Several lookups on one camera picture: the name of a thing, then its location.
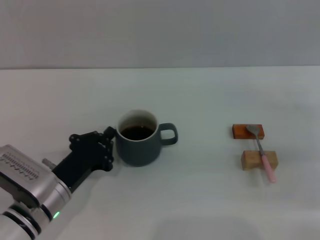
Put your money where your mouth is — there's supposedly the reddish brown wooden block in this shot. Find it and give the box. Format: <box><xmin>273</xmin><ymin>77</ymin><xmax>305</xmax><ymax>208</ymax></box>
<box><xmin>231</xmin><ymin>123</ymin><xmax>265</xmax><ymax>140</ymax></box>

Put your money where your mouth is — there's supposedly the light wooden arch block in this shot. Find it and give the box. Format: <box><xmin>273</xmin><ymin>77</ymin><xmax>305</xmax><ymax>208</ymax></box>
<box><xmin>241</xmin><ymin>150</ymin><xmax>279</xmax><ymax>172</ymax></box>

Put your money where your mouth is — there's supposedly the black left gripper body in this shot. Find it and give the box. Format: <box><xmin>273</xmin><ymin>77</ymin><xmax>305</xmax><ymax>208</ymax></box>
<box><xmin>51</xmin><ymin>130</ymin><xmax>107</xmax><ymax>194</ymax></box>

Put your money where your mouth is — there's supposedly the pink handled metal spoon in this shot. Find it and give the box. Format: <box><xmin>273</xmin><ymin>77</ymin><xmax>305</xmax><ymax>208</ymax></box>
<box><xmin>245</xmin><ymin>124</ymin><xmax>278</xmax><ymax>184</ymax></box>

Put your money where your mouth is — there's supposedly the silver vented left camera box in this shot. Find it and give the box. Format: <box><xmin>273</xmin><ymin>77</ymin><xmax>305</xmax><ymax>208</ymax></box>
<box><xmin>0</xmin><ymin>144</ymin><xmax>59</xmax><ymax>209</ymax></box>

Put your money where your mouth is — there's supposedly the dark grey ceramic cup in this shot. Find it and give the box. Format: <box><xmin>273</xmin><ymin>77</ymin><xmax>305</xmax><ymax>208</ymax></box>
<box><xmin>114</xmin><ymin>109</ymin><xmax>179</xmax><ymax>168</ymax></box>

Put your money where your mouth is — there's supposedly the dark coffee liquid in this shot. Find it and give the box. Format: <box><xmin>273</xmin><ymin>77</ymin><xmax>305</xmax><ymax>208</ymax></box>
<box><xmin>120</xmin><ymin>125</ymin><xmax>155</xmax><ymax>142</ymax></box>

